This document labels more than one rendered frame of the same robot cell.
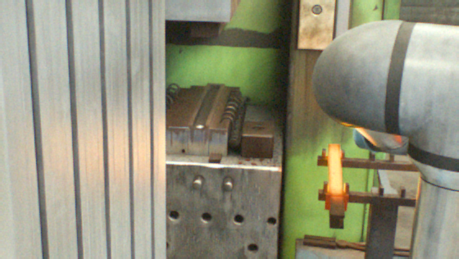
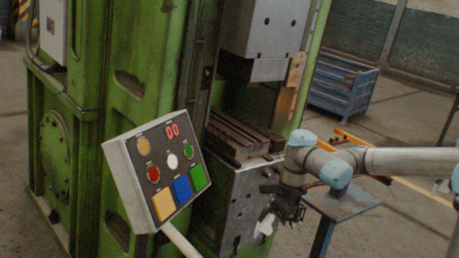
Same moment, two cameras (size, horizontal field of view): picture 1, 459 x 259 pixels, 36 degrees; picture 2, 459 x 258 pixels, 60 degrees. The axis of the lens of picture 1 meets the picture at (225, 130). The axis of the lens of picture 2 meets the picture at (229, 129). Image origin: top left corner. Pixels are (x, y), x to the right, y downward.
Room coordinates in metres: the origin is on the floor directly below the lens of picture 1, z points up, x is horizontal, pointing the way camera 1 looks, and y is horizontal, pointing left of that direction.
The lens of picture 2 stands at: (0.81, 1.35, 1.68)
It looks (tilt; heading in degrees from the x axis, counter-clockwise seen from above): 22 degrees down; 311
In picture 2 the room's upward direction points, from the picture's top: 11 degrees clockwise
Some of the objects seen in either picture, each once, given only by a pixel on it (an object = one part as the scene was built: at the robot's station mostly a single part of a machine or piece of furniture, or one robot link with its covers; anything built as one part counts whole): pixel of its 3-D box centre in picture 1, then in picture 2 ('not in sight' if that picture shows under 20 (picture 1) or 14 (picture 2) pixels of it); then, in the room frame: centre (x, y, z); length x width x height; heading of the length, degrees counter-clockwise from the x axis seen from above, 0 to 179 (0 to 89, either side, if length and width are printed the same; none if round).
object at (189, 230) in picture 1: (216, 199); (220, 176); (1.97, 0.02, 0.69); 0.56 x 0.38 x 0.45; 175
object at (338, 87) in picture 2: not in sight; (324, 82); (3.57, -3.67, 0.36); 1.20 x 0.80 x 0.72; 5
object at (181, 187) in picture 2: not in sight; (181, 190); (1.60, 0.62, 1.01); 0.07 x 0.05 x 0.07; 110
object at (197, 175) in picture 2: not in sight; (197, 177); (1.63, 0.52, 1.01); 0.07 x 0.05 x 0.07; 110
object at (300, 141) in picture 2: not in sight; (300, 151); (1.32, 0.45, 1.23); 0.09 x 0.08 x 0.11; 173
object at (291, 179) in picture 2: not in sight; (294, 175); (1.33, 0.44, 1.15); 0.08 x 0.08 x 0.05
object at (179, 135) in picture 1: (199, 115); (223, 130); (1.96, 0.08, 0.96); 0.42 x 0.20 x 0.09; 175
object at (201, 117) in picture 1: (208, 104); (227, 123); (1.96, 0.05, 0.99); 0.42 x 0.05 x 0.01; 175
